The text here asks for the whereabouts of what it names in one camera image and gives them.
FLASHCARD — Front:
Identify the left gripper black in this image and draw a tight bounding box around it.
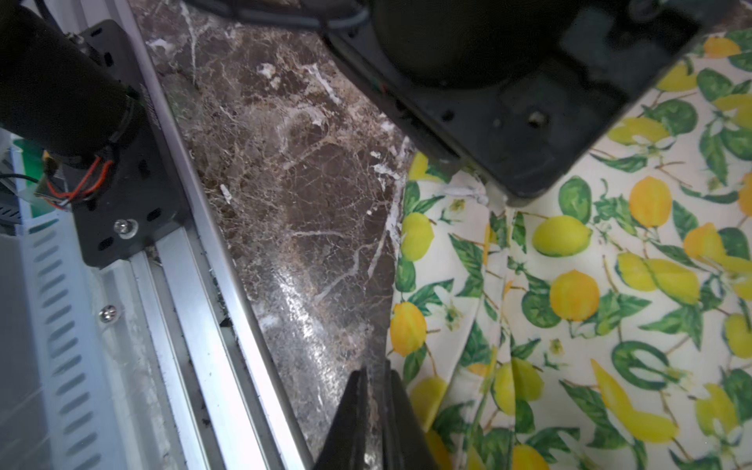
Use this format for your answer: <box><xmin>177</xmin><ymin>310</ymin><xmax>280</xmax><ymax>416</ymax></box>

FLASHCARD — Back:
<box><xmin>322</xmin><ymin>1</ymin><xmax>732</xmax><ymax>200</ymax></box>

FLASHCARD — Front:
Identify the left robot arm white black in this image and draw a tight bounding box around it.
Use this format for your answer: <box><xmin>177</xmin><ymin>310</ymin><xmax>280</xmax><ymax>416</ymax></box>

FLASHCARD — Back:
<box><xmin>1</xmin><ymin>1</ymin><xmax>730</xmax><ymax>203</ymax></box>

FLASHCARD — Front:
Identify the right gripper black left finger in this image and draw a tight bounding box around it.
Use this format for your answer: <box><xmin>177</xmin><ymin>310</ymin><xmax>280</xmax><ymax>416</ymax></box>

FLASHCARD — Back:
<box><xmin>313</xmin><ymin>367</ymin><xmax>369</xmax><ymax>470</ymax></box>

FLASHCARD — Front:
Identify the lemon print skirt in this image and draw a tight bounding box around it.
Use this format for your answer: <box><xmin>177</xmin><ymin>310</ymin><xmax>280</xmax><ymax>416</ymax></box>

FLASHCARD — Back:
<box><xmin>386</xmin><ymin>29</ymin><xmax>751</xmax><ymax>469</ymax></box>

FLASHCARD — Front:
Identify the aluminium front rail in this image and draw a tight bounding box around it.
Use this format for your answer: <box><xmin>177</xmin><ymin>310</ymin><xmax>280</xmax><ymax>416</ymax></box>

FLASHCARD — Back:
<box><xmin>11</xmin><ymin>0</ymin><xmax>313</xmax><ymax>470</ymax></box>

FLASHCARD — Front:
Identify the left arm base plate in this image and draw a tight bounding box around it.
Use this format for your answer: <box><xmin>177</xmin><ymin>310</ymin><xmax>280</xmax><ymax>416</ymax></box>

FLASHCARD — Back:
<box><xmin>72</xmin><ymin>20</ymin><xmax>190</xmax><ymax>268</ymax></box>

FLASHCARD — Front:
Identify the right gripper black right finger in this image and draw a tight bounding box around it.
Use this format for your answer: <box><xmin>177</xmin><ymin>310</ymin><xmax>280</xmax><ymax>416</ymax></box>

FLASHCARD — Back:
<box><xmin>381</xmin><ymin>362</ymin><xmax>438</xmax><ymax>470</ymax></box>

